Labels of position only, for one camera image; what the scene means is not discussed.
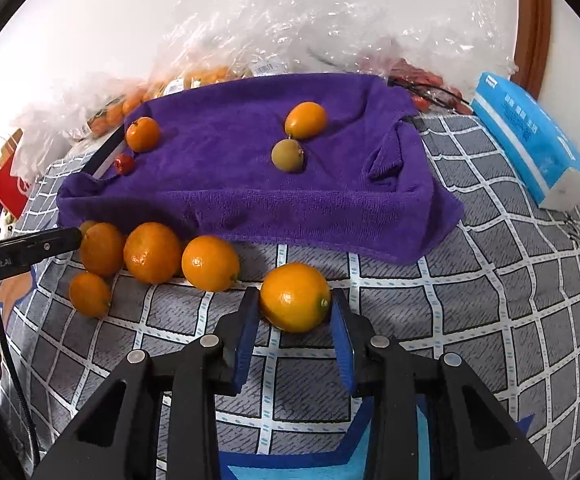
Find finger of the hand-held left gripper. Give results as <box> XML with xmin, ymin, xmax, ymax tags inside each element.
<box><xmin>0</xmin><ymin>227</ymin><xmax>84</xmax><ymax>264</ymax></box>

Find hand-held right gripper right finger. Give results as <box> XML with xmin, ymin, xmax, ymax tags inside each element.
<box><xmin>331</xmin><ymin>289</ymin><xmax>556</xmax><ymax>480</ymax></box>

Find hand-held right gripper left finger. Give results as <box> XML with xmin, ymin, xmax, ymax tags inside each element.
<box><xmin>30</xmin><ymin>287</ymin><xmax>262</xmax><ymax>480</ymax></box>

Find small orange mandarin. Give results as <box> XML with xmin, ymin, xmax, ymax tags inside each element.
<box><xmin>68</xmin><ymin>271</ymin><xmax>113</xmax><ymax>319</ymax></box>

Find black tray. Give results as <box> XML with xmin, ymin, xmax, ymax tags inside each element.
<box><xmin>90</xmin><ymin>127</ymin><xmax>128</xmax><ymax>181</ymax></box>

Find small yellow-green fruit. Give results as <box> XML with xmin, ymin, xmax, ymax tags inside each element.
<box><xmin>271</xmin><ymin>139</ymin><xmax>306</xmax><ymax>174</ymax></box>

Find clear bag of red fruits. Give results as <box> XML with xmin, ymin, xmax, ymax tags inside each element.
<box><xmin>360</xmin><ymin>0</ymin><xmax>518</xmax><ymax>111</ymax></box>

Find clear bag of yellow fruits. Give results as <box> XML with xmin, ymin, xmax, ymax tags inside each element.
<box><xmin>210</xmin><ymin>0</ymin><xmax>396</xmax><ymax>78</ymax></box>

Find red paper bag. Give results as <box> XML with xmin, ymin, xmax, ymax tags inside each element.
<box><xmin>0</xmin><ymin>152</ymin><xmax>33</xmax><ymax>218</ymax></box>

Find white plastic bag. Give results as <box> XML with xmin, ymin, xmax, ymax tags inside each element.
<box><xmin>10</xmin><ymin>130</ymin><xmax>51</xmax><ymax>186</ymax></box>

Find brown paper bag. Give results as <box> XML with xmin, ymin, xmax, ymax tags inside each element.
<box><xmin>0</xmin><ymin>127</ymin><xmax>25</xmax><ymax>171</ymax></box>

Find grey checkered star tablecloth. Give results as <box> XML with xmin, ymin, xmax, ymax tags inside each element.
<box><xmin>0</xmin><ymin>110</ymin><xmax>580</xmax><ymax>480</ymax></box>

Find purple towel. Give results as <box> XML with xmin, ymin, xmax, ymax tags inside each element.
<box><xmin>56</xmin><ymin>73</ymin><xmax>466</xmax><ymax>266</ymax></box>

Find clear bag of large oranges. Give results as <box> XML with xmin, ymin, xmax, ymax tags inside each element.
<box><xmin>20</xmin><ymin>75</ymin><xmax>151</xmax><ymax>141</ymax></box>

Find clear bag of small oranges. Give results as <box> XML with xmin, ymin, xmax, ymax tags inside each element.
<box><xmin>145</xmin><ymin>0</ymin><xmax>251</xmax><ymax>101</ymax></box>

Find blue tissue pack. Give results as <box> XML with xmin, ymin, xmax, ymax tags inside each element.
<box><xmin>470</xmin><ymin>71</ymin><xmax>580</xmax><ymax>211</ymax></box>

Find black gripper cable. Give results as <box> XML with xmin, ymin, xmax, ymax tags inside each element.
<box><xmin>0</xmin><ymin>182</ymin><xmax>41</xmax><ymax>466</ymax></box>

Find brown wooden door frame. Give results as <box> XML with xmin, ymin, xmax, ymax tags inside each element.
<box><xmin>509</xmin><ymin>0</ymin><xmax>553</xmax><ymax>101</ymax></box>

